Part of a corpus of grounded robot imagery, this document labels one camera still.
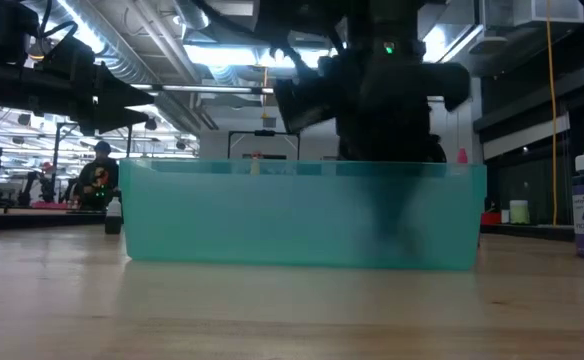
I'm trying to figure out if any black background table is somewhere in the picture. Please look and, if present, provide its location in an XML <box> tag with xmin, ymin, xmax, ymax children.
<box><xmin>0</xmin><ymin>206</ymin><xmax>107</xmax><ymax>232</ymax></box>

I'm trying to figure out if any yellow hanging cable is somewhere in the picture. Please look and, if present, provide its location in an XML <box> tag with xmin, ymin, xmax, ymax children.
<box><xmin>544</xmin><ymin>0</ymin><xmax>559</xmax><ymax>226</ymax></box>

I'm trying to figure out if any long LED light bar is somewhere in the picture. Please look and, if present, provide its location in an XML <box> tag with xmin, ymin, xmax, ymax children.
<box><xmin>130</xmin><ymin>82</ymin><xmax>276</xmax><ymax>97</ymax></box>

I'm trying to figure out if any yellow cable reel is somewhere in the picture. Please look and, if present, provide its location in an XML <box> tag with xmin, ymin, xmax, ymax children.
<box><xmin>27</xmin><ymin>39</ymin><xmax>48</xmax><ymax>62</ymax></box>

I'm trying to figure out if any dark background bench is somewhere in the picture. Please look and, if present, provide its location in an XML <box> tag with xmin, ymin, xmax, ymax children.
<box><xmin>479</xmin><ymin>223</ymin><xmax>576</xmax><ymax>244</ymax></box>

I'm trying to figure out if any silver round air duct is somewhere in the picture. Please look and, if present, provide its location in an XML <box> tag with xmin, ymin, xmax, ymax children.
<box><xmin>174</xmin><ymin>0</ymin><xmax>211</xmax><ymax>30</ymax></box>

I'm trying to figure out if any pale green cup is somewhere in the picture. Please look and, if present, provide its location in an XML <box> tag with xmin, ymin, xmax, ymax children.
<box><xmin>509</xmin><ymin>199</ymin><xmax>530</xmax><ymax>225</ymax></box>

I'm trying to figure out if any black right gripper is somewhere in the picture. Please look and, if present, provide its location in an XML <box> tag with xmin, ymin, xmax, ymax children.
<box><xmin>336</xmin><ymin>62</ymin><xmax>472</xmax><ymax>257</ymax></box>

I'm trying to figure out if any person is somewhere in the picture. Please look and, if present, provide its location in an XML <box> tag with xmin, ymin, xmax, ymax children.
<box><xmin>76</xmin><ymin>140</ymin><xmax>121</xmax><ymax>211</ymax></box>

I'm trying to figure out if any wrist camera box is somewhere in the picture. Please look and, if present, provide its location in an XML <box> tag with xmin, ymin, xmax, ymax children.
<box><xmin>39</xmin><ymin>33</ymin><xmax>98</xmax><ymax>69</ymax></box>
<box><xmin>273</xmin><ymin>52</ymin><xmax>346</xmax><ymax>135</ymax></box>

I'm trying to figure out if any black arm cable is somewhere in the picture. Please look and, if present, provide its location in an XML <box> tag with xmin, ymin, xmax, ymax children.
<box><xmin>38</xmin><ymin>0</ymin><xmax>79</xmax><ymax>51</ymax></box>

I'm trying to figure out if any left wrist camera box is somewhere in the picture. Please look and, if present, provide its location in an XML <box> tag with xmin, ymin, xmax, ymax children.
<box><xmin>39</xmin><ymin>33</ymin><xmax>98</xmax><ymax>69</ymax></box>

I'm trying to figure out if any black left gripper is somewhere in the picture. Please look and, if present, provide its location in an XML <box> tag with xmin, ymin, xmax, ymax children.
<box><xmin>21</xmin><ymin>63</ymin><xmax>156</xmax><ymax>136</ymax></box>

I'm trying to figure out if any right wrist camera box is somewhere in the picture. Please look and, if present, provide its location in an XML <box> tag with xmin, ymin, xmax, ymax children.
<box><xmin>273</xmin><ymin>52</ymin><xmax>346</xmax><ymax>135</ymax></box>

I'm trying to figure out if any low black rectangular frame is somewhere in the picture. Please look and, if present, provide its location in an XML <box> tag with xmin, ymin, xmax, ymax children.
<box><xmin>227</xmin><ymin>129</ymin><xmax>302</xmax><ymax>161</ymax></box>

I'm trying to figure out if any teal translucent plastic bin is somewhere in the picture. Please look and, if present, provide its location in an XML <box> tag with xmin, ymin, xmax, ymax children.
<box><xmin>119</xmin><ymin>157</ymin><xmax>488</xmax><ymax>272</ymax></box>

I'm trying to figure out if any white ceiling vent box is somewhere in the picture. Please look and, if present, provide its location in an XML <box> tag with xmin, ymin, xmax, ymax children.
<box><xmin>514</xmin><ymin>0</ymin><xmax>584</xmax><ymax>26</ymax></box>

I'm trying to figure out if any tall black gantry frame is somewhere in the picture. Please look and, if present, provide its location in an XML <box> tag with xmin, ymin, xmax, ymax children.
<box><xmin>51</xmin><ymin>121</ymin><xmax>133</xmax><ymax>201</ymax></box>

